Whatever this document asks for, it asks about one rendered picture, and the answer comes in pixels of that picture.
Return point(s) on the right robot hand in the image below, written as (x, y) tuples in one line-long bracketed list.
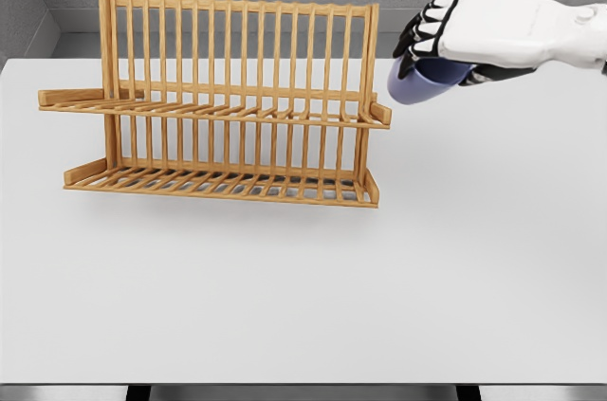
[(493, 29)]

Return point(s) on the lavender blue cup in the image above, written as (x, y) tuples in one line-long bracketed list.
[(419, 84)]

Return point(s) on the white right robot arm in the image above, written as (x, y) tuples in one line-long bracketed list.
[(585, 36)]

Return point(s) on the wooden two-tier dish rack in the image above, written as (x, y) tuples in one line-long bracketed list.
[(227, 102)]

